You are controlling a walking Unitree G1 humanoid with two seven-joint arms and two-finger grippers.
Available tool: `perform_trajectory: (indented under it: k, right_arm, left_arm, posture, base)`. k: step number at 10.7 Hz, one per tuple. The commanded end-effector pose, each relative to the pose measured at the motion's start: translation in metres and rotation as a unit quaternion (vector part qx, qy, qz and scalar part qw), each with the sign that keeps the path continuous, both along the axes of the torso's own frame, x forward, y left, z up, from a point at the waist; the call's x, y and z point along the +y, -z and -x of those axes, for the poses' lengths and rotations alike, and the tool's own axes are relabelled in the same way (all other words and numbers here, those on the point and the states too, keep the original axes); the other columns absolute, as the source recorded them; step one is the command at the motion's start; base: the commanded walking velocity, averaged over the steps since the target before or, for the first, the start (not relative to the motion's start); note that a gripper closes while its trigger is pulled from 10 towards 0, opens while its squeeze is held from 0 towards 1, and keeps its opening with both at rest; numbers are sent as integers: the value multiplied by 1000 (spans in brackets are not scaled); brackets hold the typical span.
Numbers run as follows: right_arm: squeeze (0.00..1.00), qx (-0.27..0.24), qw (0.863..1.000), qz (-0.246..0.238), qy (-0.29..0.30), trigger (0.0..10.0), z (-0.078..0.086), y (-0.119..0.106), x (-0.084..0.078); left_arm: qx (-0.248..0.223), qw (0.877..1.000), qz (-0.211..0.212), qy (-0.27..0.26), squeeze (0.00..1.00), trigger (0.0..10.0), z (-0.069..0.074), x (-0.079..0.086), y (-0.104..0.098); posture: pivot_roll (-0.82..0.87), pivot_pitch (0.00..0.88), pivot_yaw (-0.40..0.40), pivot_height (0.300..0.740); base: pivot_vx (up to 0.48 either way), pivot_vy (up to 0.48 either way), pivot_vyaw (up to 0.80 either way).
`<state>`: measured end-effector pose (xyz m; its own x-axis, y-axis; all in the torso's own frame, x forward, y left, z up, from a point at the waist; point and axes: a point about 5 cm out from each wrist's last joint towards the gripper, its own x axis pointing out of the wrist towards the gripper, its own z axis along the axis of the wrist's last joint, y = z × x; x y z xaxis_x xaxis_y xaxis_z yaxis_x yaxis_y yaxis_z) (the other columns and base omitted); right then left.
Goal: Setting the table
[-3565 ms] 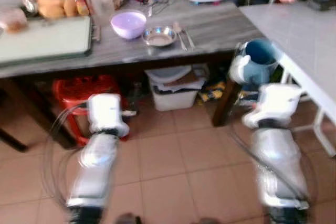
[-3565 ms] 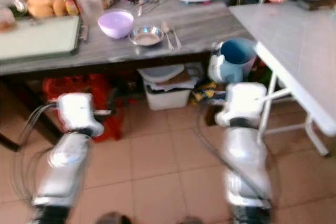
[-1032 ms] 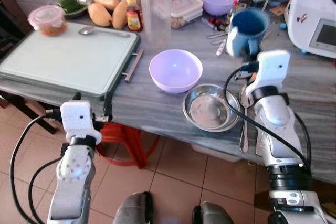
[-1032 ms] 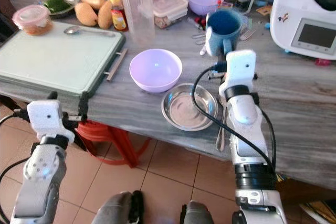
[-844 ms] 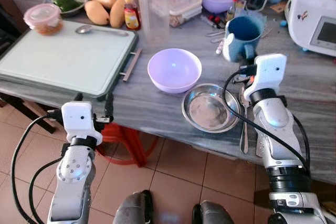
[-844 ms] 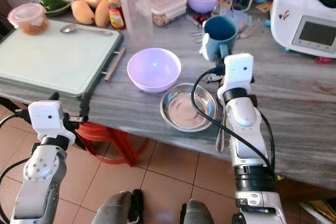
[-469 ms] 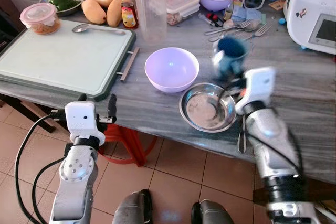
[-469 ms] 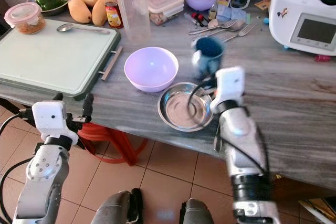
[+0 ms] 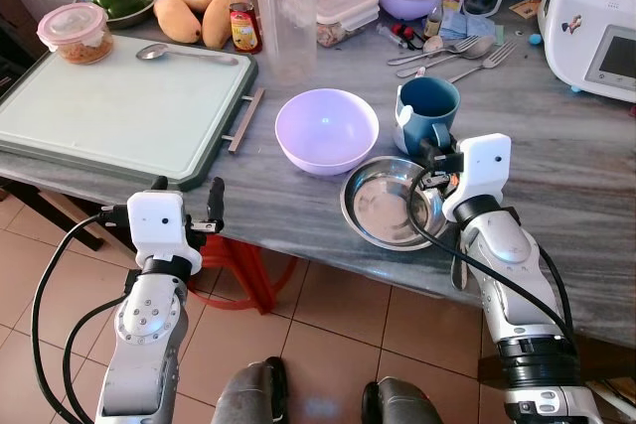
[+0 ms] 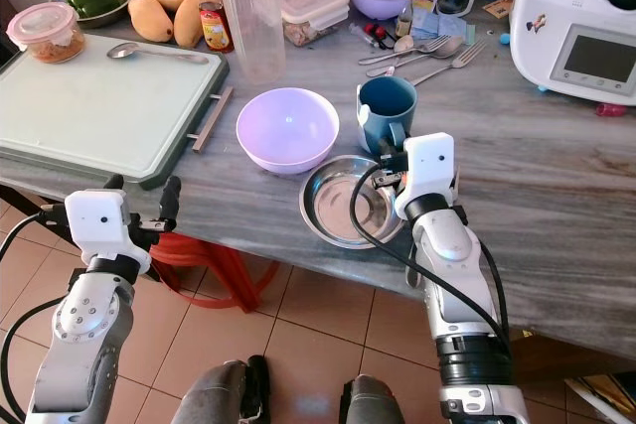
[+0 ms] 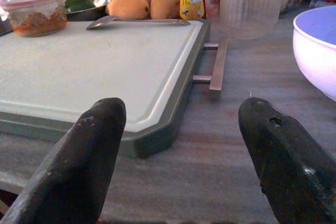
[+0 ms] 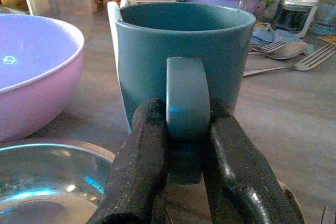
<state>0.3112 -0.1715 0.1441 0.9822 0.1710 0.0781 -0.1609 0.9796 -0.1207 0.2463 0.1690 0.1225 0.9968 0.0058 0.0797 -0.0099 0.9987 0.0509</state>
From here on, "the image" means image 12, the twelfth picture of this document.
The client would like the silver fork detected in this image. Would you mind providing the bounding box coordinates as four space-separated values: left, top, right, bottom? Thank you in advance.
250 38 289 54
243 44 336 78

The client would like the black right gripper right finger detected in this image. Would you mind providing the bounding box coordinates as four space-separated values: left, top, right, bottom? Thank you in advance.
202 98 306 224

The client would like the clear glass vessel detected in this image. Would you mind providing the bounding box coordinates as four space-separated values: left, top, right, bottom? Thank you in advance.
310 0 336 37

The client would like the large lilac bowl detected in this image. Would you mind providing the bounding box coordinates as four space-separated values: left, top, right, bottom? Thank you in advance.
0 13 85 143

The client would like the shiny steel bowl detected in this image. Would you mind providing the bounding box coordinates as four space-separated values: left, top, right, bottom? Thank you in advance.
0 137 116 224

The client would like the silver spoon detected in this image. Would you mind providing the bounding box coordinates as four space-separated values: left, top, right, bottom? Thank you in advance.
248 41 309 60

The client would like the teal ceramic mug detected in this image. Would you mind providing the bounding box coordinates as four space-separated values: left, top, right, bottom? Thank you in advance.
114 1 257 185

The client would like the glass jar with metal lid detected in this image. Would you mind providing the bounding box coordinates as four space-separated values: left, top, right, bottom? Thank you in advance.
272 0 319 34

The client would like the white ceramic mug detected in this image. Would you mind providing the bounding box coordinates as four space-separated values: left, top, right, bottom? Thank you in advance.
107 0 138 133

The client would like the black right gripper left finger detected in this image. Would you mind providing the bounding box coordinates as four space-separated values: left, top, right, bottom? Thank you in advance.
87 98 171 224

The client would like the blue paper packet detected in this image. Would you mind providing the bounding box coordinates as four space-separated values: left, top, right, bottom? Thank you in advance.
251 26 314 56

